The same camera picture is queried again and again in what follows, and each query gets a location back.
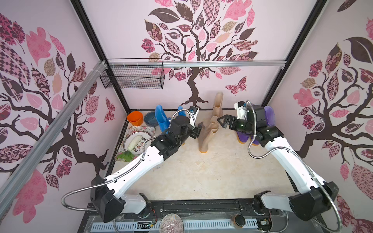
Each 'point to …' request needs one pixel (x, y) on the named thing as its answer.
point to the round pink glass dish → (171, 223)
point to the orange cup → (135, 117)
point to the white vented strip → (155, 226)
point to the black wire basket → (134, 73)
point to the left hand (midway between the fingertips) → (196, 122)
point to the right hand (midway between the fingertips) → (224, 119)
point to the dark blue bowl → (150, 119)
